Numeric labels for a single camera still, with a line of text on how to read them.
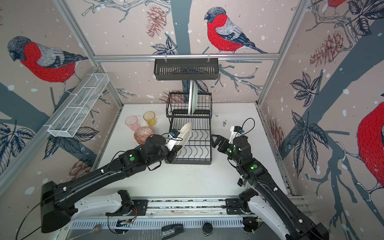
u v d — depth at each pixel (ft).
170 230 2.17
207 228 1.97
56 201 1.29
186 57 3.06
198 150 3.06
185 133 2.29
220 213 2.37
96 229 2.20
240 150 1.78
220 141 2.15
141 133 3.15
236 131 2.22
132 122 3.40
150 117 3.42
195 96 2.55
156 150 1.75
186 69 3.50
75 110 2.50
